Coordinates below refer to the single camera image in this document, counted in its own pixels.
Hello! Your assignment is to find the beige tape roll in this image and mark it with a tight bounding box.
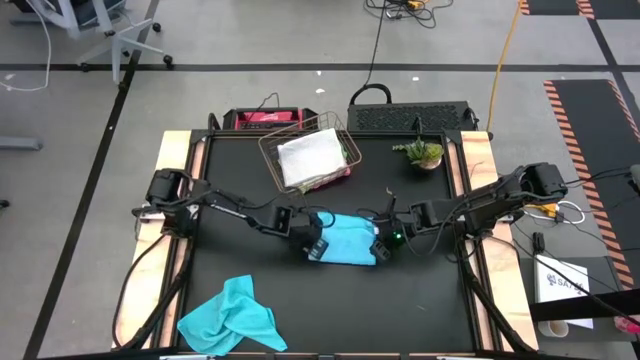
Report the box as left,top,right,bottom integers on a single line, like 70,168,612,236
537,319,570,339

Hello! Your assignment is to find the grey desk foot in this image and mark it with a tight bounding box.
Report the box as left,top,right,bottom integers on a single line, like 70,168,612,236
0,136,44,152

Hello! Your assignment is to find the yellow hanging cable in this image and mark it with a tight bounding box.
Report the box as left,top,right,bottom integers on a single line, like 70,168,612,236
486,0,525,133

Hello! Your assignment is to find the blue towel with white label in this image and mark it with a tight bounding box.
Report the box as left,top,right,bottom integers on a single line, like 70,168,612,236
312,211,380,267

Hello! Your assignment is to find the black perforated case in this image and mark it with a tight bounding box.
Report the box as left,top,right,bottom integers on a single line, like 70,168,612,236
347,101,475,134

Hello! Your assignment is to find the black cable bundle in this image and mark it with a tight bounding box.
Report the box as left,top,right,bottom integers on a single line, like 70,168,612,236
364,0,455,30

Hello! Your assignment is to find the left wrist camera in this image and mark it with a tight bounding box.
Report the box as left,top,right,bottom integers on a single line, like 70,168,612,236
306,237,330,262

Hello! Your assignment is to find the potted succulent plant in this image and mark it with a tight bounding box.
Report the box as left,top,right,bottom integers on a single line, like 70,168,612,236
392,138,446,172

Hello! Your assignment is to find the white office chair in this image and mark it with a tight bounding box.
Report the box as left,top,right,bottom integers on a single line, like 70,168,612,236
7,0,175,84

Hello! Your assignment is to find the green microfiber towel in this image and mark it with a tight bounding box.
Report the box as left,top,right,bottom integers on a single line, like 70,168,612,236
297,142,350,196

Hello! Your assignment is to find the white cable loop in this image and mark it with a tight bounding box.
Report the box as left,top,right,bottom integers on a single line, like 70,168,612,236
556,199,587,226

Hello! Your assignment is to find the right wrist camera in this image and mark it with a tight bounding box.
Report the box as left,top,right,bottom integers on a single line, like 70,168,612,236
369,239,393,264

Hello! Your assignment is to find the small pink object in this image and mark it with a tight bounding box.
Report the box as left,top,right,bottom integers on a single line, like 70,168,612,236
613,315,640,336

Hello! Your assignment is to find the black flat bar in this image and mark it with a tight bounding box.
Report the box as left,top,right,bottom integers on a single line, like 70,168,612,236
528,288,640,323

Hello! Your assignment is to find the copper wire basket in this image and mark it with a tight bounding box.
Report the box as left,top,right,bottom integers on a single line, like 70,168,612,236
258,111,364,198

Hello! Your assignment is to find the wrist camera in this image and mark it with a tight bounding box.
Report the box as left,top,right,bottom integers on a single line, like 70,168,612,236
306,237,330,262
369,239,393,264

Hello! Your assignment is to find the light wooden side board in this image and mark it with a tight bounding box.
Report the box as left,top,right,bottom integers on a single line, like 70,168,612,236
112,130,194,349
459,130,539,351

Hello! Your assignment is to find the grey waffle microfiber towel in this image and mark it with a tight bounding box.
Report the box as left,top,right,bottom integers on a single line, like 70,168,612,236
277,128,348,190

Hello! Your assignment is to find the black hanging cable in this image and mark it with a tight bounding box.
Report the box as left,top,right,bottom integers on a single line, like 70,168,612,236
366,0,387,87

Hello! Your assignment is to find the white floor cable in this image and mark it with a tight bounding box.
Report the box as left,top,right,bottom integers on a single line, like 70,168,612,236
0,0,53,93

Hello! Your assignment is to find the white labelled box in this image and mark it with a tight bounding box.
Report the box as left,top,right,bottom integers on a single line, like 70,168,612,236
533,253,595,330

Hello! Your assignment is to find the pink microfiber towel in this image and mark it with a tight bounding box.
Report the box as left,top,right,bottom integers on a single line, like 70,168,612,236
310,167,352,192

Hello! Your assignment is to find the red and black case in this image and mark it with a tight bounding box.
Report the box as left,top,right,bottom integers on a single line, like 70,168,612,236
221,106,320,132

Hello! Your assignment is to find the yellow power adapter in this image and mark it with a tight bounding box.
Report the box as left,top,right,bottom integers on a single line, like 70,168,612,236
524,200,559,219

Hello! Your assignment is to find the black frame strut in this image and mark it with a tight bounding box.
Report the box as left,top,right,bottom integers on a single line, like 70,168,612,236
119,234,197,351
457,239,537,354

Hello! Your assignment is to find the black orange-striped floor mat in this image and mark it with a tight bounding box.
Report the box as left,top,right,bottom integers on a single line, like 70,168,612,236
543,78,640,291
518,0,640,21

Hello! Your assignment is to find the black cable loop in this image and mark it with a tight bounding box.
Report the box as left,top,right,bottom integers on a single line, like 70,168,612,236
348,82,394,107

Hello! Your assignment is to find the blue microfiber towel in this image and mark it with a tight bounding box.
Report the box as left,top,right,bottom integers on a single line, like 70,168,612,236
176,274,290,358

